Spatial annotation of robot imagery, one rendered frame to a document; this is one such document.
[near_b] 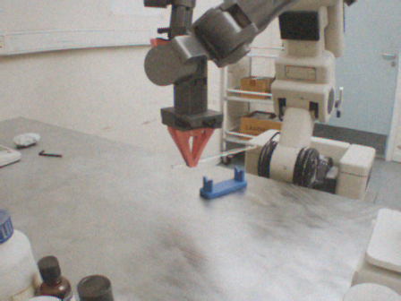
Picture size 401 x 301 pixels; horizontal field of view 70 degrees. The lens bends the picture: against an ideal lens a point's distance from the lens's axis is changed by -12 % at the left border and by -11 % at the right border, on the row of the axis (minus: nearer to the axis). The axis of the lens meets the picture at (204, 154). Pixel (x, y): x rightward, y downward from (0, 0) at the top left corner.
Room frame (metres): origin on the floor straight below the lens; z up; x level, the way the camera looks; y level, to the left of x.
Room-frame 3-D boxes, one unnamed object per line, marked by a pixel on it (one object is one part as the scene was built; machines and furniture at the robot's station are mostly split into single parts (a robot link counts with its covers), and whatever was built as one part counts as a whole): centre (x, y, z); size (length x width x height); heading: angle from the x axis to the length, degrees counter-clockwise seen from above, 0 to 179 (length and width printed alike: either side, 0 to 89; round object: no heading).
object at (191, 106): (0.53, 0.02, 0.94); 0.10 x 0.07 x 0.07; 36
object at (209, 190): (0.58, -0.04, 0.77); 0.10 x 0.03 x 0.04; 126
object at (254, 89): (2.70, -0.56, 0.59); 0.65 x 0.48 x 0.93; 55
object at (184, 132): (0.54, 0.03, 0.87); 0.07 x 0.07 x 0.09; 36
